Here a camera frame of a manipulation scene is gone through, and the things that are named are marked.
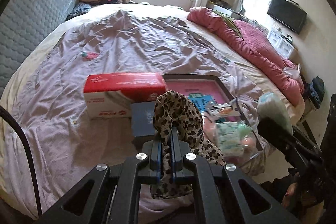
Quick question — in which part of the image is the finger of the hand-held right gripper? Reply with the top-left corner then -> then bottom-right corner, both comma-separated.
257,115 -> 324,174

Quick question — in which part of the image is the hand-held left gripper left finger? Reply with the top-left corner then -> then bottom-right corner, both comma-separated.
37,132 -> 163,224

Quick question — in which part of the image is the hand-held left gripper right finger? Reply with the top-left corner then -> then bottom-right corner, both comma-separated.
170,129 -> 301,224

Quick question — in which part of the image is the green plush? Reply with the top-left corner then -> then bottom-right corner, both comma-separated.
257,92 -> 292,132

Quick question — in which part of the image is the leopard print cloth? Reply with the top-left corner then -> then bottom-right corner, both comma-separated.
150,91 -> 226,199

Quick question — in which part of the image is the person's right hand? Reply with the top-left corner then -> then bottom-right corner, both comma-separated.
282,182 -> 319,210

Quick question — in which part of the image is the dark blue bundle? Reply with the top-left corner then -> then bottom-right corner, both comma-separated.
306,76 -> 326,109

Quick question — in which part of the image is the dark blue box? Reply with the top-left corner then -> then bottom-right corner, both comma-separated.
130,101 -> 160,144

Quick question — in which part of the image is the beige snack packet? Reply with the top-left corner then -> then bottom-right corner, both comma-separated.
207,101 -> 240,117

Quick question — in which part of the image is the red and white box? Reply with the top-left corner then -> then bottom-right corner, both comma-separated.
83,72 -> 168,119

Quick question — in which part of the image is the white drawer cabinet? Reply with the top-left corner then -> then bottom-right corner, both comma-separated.
266,25 -> 298,58

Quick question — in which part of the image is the pink quilt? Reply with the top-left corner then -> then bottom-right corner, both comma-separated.
187,6 -> 305,102

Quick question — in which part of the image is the black flat television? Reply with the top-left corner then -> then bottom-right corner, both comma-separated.
267,0 -> 307,35

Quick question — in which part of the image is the lilac bed cover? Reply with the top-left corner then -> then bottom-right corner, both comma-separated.
0,5 -> 305,219

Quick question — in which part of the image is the white standing fan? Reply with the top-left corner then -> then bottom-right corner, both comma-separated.
228,0 -> 247,17

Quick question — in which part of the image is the dark patterned pillow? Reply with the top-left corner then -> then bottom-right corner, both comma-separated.
66,2 -> 92,21

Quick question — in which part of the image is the grey quilted headboard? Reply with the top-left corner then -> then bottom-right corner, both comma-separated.
0,0 -> 80,93

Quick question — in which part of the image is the black cable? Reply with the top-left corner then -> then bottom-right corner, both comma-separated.
0,105 -> 42,216

